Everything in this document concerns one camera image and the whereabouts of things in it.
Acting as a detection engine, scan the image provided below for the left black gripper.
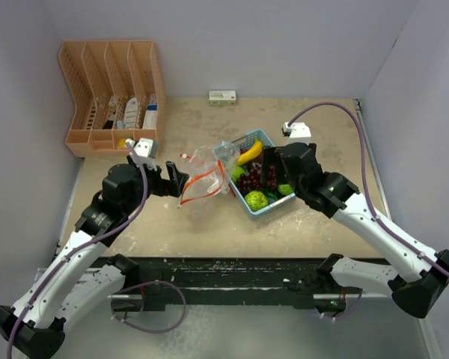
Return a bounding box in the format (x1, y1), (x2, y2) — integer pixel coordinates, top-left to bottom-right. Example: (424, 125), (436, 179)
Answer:
(123, 154), (187, 215)

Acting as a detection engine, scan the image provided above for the red grape bunch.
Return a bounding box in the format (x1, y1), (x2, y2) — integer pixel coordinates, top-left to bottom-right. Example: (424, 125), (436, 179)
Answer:
(234, 162), (277, 196)

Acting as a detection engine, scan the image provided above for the clear orange-zip bag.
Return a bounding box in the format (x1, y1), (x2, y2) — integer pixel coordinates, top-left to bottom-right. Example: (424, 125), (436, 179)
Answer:
(178, 141), (239, 209)

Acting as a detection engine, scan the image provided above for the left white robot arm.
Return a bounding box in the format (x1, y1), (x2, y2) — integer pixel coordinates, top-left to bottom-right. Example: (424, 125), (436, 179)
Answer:
(0, 157), (189, 358)

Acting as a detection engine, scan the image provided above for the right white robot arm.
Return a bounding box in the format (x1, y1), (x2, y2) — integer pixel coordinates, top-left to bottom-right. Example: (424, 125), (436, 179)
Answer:
(261, 143), (449, 319)

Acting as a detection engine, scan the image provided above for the yellow banana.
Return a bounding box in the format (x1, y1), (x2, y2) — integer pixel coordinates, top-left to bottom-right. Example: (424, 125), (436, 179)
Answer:
(236, 139), (263, 166)

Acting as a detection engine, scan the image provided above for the light blue plastic basket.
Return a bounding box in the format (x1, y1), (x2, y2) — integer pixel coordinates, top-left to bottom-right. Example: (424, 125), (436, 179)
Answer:
(230, 128), (296, 221)

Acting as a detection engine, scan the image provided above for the green bumpy fruit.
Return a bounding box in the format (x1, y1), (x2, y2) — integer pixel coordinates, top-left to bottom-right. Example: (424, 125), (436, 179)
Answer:
(245, 190), (269, 212)

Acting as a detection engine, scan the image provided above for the blue white box in organizer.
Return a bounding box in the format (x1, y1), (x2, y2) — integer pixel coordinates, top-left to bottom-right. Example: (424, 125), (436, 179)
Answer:
(141, 93), (158, 129)

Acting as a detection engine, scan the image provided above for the white tube in organizer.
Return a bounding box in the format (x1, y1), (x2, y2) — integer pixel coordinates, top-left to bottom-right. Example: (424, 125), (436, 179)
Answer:
(123, 97), (139, 129)

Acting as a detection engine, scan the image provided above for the small white green box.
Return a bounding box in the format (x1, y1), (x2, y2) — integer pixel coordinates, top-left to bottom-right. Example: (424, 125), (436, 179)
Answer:
(208, 90), (236, 106)

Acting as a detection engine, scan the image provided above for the orange desk file organizer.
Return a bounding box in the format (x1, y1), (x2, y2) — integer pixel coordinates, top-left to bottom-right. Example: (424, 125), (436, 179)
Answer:
(58, 40), (166, 158)

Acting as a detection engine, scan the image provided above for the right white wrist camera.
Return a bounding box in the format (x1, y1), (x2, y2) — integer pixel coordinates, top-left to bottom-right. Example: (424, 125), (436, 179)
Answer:
(282, 122), (311, 145)

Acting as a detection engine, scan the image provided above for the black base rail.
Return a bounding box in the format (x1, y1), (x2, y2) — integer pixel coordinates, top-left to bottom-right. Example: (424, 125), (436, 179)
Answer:
(112, 257), (359, 312)

